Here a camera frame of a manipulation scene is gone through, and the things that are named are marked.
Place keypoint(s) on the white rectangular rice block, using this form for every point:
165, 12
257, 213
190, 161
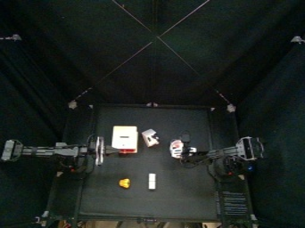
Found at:
151, 181

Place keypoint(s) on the salmon sushi toy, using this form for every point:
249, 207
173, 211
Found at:
178, 152

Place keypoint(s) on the grey frame corner bracket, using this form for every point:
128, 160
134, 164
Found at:
151, 104
72, 104
16, 37
297, 39
230, 107

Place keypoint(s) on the yellow ridged toy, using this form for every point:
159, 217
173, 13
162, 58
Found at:
124, 183

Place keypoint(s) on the cream toy box red base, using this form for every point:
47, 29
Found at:
124, 138

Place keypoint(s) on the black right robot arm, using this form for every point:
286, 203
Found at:
248, 148

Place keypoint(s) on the white pot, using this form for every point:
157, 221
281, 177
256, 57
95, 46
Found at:
171, 148

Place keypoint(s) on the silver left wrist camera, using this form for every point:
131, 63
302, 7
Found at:
99, 151

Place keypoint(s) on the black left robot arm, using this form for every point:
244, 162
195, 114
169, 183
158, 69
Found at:
43, 150

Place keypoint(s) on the small grey white toy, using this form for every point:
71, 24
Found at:
150, 137

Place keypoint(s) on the white text label sticker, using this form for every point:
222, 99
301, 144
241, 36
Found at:
234, 203

